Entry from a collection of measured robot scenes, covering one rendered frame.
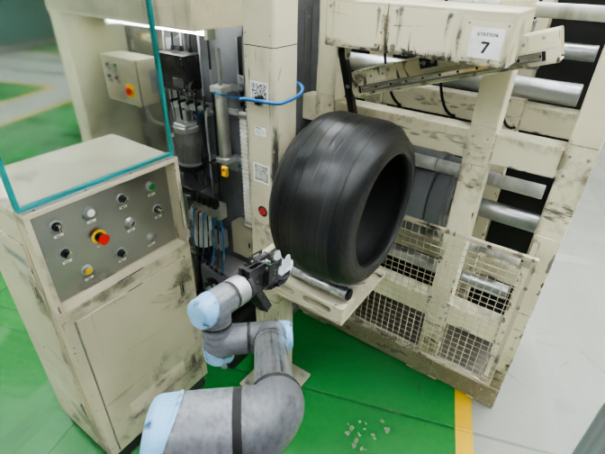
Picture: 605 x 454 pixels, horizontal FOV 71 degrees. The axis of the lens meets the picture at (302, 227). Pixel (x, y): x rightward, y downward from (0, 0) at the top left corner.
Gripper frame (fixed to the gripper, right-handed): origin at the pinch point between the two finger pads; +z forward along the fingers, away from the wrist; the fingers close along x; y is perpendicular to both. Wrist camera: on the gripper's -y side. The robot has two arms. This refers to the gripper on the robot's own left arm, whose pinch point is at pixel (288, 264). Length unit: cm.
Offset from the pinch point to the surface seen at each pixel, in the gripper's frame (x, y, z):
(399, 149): -12, 30, 38
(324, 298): -0.8, -24.5, 23.7
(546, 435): -89, -102, 100
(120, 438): 61, -100, -24
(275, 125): 28.0, 31.1, 26.0
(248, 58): 38, 51, 23
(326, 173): -1.4, 25.2, 12.9
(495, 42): -30, 63, 48
